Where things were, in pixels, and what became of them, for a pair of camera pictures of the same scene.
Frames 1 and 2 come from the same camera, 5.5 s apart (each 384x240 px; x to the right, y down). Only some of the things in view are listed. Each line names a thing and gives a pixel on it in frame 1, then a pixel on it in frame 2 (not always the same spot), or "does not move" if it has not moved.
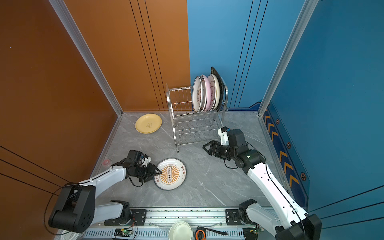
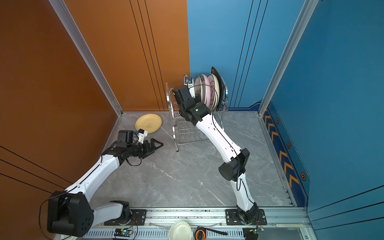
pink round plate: [208, 91] does not move
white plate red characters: [197, 94] does not move
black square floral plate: [216, 75] does not move
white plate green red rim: [203, 93] does not move
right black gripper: [213, 143] to [198, 100]
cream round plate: [217, 91] does not move
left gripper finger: [153, 171] to [149, 148]
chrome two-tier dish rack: [190, 126] does not move
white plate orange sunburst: [173, 174] to [192, 92]
